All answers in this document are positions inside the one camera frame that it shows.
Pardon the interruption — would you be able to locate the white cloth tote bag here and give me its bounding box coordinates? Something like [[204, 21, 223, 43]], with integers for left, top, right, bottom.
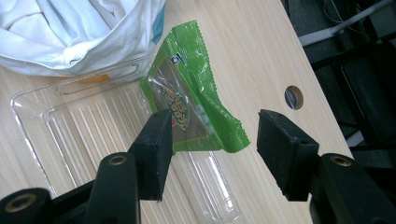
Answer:
[[0, 0, 168, 78]]

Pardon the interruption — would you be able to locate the white desk leg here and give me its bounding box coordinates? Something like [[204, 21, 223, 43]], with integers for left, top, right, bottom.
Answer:
[[298, 0, 394, 48]]

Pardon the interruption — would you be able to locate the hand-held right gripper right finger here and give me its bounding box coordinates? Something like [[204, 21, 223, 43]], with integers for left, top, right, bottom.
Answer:
[[256, 108, 320, 203]]

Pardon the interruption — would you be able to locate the clear plastic tray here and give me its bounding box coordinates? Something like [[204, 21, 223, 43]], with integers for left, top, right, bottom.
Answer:
[[9, 53, 245, 224]]

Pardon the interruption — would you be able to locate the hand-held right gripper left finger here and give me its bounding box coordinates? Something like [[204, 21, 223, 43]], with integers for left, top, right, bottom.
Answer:
[[128, 108, 174, 202]]

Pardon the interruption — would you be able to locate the green snack packet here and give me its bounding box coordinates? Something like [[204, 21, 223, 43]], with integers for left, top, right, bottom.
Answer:
[[139, 20, 251, 154]]

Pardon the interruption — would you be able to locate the black folding chair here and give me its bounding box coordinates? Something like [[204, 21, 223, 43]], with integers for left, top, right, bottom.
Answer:
[[311, 36, 396, 194]]

